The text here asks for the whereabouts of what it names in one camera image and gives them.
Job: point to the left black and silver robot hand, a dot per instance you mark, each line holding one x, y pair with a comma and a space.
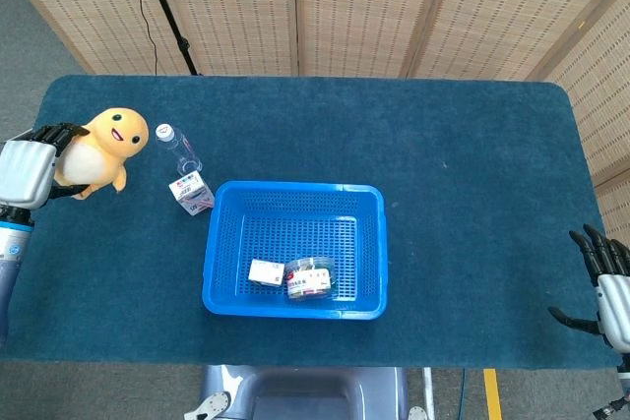
22, 174

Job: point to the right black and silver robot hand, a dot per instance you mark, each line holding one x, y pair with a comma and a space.
615, 307

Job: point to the yellow plush duck toy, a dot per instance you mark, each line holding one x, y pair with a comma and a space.
103, 144

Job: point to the small clear plastic bottle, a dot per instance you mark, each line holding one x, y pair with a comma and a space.
178, 147

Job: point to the small white carton box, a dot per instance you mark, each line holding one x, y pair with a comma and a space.
189, 191

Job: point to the small white purple juice box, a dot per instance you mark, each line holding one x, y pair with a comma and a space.
265, 272

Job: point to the clear jar of coloured clips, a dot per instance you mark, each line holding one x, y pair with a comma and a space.
309, 281

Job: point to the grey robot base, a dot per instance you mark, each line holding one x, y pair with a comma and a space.
305, 395

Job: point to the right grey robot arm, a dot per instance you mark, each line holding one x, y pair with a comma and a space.
622, 385

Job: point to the yellow floor tape strip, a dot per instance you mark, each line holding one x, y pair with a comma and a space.
492, 395

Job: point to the dark blue table mat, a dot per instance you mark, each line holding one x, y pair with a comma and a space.
443, 243

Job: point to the white table leg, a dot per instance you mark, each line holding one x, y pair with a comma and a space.
428, 390

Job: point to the black tripod pole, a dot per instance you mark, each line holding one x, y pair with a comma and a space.
170, 17

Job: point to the blue perforated plastic basket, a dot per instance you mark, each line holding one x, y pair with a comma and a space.
364, 262

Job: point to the small white metal bracket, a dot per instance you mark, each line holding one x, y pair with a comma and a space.
417, 414

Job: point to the large white metal bracket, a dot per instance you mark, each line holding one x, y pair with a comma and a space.
211, 405

